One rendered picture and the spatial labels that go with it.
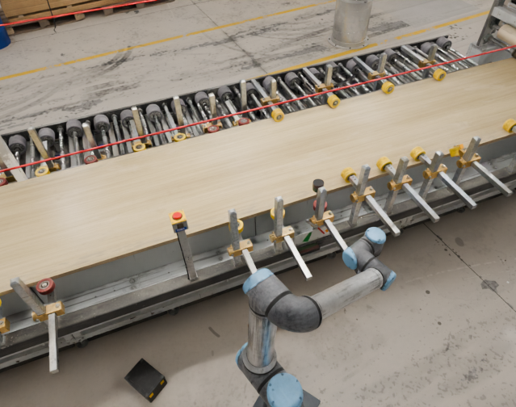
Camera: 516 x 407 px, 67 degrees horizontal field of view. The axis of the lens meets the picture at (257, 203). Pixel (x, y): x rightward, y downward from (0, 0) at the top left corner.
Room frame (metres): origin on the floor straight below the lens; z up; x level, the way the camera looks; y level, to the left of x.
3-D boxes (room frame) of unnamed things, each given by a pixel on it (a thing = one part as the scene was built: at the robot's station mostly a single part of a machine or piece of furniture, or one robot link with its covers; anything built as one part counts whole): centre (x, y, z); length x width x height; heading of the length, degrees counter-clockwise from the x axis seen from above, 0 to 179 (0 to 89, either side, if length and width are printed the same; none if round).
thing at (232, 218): (1.26, 0.13, 0.91); 0.03 x 0.03 x 0.48; 20
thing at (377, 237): (1.06, -0.52, 1.13); 0.10 x 0.09 x 0.12; 127
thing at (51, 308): (0.92, 1.04, 0.82); 0.13 x 0.06 x 0.05; 110
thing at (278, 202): (1.35, -0.11, 0.90); 0.03 x 0.03 x 0.48; 20
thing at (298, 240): (1.40, -0.32, 0.75); 0.26 x 0.01 x 0.10; 110
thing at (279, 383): (0.52, -0.08, 0.79); 0.17 x 0.15 x 0.18; 37
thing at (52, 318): (0.84, 0.99, 0.82); 0.43 x 0.03 x 0.04; 20
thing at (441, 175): (1.64, -1.11, 0.95); 0.50 x 0.04 x 0.04; 20
